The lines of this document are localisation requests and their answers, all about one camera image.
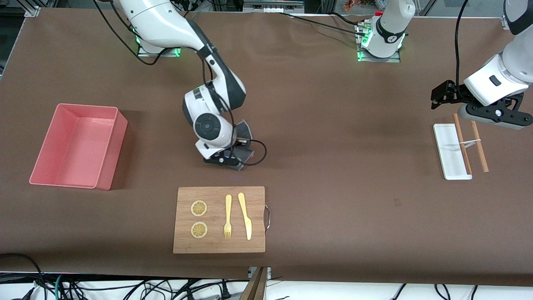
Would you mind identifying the grey cloth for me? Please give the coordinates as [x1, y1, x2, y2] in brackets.
[227, 120, 255, 172]

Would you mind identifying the white rectangular tray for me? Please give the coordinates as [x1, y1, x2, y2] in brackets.
[433, 123, 473, 180]

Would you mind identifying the yellow plastic fork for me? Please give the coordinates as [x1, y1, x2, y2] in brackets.
[224, 194, 232, 239]

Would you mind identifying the wooden cutting board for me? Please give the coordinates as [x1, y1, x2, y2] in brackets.
[173, 186, 266, 254]

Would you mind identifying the yellow plastic knife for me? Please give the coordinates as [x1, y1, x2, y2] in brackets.
[238, 192, 252, 241]

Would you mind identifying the brown table cover sheet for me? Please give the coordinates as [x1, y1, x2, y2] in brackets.
[0, 7, 533, 287]

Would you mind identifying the pink plastic bin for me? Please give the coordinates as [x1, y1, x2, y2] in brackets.
[29, 103, 128, 191]

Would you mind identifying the wooden plank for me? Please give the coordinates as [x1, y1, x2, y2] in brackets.
[239, 267, 269, 300]

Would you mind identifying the silver metal box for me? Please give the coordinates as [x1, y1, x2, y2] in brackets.
[243, 0, 305, 13]

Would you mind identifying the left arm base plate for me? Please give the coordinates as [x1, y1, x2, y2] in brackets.
[357, 50, 401, 63]

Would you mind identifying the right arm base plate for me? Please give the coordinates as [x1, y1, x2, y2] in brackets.
[137, 47, 182, 58]

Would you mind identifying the long black table cable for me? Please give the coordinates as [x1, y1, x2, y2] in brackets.
[266, 11, 367, 37]

